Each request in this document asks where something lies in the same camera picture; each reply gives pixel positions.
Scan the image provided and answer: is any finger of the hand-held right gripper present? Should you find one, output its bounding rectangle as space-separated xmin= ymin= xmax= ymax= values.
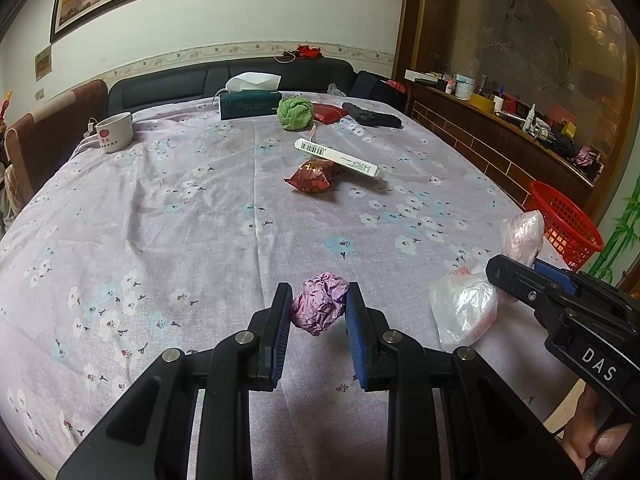
xmin=486 ymin=254 xmax=556 ymax=311
xmin=532 ymin=259 xmax=581 ymax=297

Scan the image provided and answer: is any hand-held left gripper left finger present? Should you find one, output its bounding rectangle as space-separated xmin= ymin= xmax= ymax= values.
xmin=56 ymin=282 xmax=294 ymax=480

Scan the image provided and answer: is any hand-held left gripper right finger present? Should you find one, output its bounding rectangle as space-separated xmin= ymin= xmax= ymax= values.
xmin=345 ymin=281 xmax=583 ymax=480

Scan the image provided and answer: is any pink plastic bag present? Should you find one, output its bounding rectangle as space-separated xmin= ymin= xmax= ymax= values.
xmin=501 ymin=210 xmax=545 ymax=268

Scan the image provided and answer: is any pink foil ball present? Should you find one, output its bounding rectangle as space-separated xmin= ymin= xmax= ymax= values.
xmin=291 ymin=272 xmax=350 ymax=337

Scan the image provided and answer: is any red plastic basket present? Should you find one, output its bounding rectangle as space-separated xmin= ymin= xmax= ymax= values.
xmin=524 ymin=180 xmax=605 ymax=271

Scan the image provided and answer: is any person's right hand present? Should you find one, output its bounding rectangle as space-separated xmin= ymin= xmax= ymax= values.
xmin=570 ymin=390 xmax=636 ymax=473

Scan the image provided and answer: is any white plastic bag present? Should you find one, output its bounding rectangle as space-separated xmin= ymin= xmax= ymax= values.
xmin=429 ymin=265 xmax=500 ymax=353

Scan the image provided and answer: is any wooden low cabinet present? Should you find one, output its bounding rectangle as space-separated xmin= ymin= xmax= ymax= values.
xmin=405 ymin=80 xmax=601 ymax=211

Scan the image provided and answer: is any floral purple tablecloth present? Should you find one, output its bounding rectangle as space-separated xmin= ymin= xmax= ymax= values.
xmin=0 ymin=91 xmax=576 ymax=480

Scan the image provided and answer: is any dark red snack wrapper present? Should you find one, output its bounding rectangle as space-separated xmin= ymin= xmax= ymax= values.
xmin=284 ymin=157 xmax=346 ymax=195

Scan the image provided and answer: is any long white carton box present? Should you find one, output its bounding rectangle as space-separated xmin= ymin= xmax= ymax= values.
xmin=294 ymin=137 xmax=385 ymax=180

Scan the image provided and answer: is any green crumpled paper ball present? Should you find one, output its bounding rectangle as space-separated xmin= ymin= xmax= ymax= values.
xmin=277 ymin=96 xmax=315 ymax=132

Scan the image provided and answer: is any red flat packet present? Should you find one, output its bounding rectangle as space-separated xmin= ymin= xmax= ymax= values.
xmin=312 ymin=102 xmax=351 ymax=125

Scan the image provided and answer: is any green tissue box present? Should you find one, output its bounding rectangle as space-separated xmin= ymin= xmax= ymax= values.
xmin=219 ymin=72 xmax=283 ymax=121

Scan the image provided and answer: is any white mug with red print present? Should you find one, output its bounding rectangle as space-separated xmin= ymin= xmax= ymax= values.
xmin=95 ymin=111 xmax=135 ymax=155

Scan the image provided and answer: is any wood framed glass partition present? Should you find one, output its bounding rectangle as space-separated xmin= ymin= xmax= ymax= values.
xmin=395 ymin=0 xmax=640 ymax=211

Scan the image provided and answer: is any black leather sofa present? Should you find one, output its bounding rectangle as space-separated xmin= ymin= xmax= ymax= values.
xmin=106 ymin=56 xmax=358 ymax=116

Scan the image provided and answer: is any brown chair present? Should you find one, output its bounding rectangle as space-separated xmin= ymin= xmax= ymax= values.
xmin=5 ymin=79 xmax=108 ymax=201

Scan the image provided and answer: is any small wall plaque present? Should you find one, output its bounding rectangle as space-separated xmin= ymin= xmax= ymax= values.
xmin=35 ymin=45 xmax=53 ymax=82

